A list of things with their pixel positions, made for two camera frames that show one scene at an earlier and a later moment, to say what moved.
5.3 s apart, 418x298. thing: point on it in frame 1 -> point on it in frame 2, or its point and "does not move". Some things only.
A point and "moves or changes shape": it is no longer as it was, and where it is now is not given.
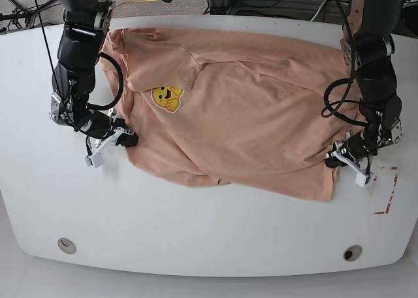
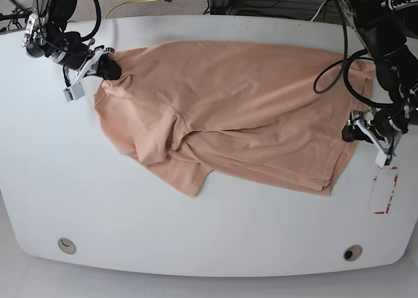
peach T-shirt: [218, 110] moves or changes shape
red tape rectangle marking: [375, 179] does not move
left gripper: [106, 129] -> [74, 53]
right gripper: [357, 149] -> [374, 125]
